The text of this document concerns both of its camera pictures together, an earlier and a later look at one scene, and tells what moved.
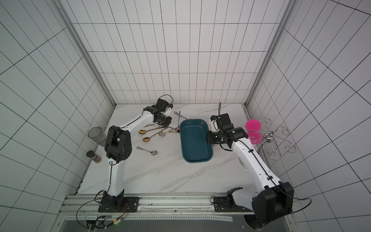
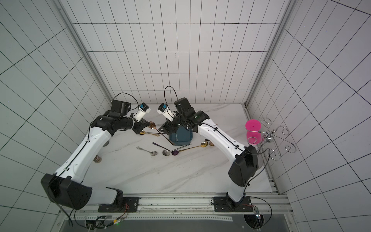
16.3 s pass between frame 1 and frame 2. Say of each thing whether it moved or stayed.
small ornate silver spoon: stayed
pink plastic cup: stayed
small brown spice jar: stayed
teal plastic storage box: moved
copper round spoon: moved
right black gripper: moved
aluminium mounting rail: stayed
